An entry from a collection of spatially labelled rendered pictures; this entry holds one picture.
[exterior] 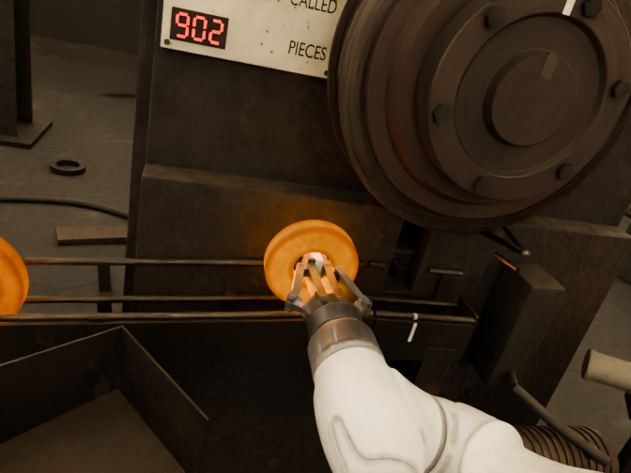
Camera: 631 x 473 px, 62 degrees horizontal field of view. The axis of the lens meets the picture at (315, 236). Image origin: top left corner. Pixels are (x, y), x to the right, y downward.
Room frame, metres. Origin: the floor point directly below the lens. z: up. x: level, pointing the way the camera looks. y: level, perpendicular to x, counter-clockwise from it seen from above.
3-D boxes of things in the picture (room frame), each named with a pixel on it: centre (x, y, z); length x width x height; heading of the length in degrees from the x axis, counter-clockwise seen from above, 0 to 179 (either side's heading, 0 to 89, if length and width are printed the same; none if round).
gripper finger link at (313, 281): (0.66, -0.02, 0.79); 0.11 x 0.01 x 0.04; 18
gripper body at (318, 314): (0.60, -0.05, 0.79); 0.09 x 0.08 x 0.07; 17
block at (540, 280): (0.89, -0.42, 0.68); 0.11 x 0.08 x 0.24; 17
